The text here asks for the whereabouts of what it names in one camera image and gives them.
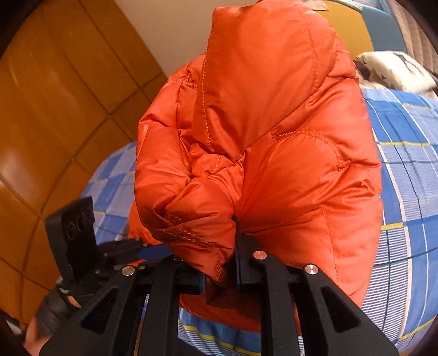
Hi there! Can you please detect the cream patterned pillow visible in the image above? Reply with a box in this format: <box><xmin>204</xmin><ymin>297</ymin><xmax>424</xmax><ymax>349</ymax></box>
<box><xmin>355</xmin><ymin>51</ymin><xmax>438</xmax><ymax>94</ymax></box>

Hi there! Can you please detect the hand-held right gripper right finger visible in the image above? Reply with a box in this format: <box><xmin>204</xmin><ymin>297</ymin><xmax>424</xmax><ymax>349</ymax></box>
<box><xmin>234</xmin><ymin>233</ymin><xmax>399</xmax><ymax>356</ymax></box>

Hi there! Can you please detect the grey yellow blue headboard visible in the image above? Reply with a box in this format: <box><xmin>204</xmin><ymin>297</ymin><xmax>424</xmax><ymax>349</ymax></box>
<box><xmin>308</xmin><ymin>0</ymin><xmax>408</xmax><ymax>56</ymax></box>

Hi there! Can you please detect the pink pleated curtain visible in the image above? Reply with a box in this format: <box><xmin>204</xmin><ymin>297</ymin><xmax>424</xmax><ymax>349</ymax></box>
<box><xmin>388</xmin><ymin>0</ymin><xmax>433</xmax><ymax>67</ymax></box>

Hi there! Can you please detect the person's left hand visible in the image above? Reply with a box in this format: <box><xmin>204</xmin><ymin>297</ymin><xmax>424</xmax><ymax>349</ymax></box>
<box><xmin>25</xmin><ymin>288</ymin><xmax>81</xmax><ymax>350</ymax></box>

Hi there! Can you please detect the yellow wooden wardrobe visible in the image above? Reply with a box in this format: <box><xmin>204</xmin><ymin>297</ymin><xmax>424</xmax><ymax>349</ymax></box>
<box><xmin>0</xmin><ymin>0</ymin><xmax>168</xmax><ymax>329</ymax></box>

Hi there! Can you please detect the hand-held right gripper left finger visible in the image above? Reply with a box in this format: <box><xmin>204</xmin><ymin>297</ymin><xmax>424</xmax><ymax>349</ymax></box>
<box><xmin>39</xmin><ymin>255</ymin><xmax>206</xmax><ymax>356</ymax></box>

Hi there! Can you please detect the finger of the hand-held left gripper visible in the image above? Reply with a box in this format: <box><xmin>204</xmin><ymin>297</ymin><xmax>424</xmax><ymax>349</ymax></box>
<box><xmin>103</xmin><ymin>239</ymin><xmax>149</xmax><ymax>257</ymax></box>

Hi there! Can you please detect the orange down jacket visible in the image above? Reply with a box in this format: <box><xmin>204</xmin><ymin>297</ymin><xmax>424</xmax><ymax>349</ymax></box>
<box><xmin>128</xmin><ymin>0</ymin><xmax>384</xmax><ymax>334</ymax></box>

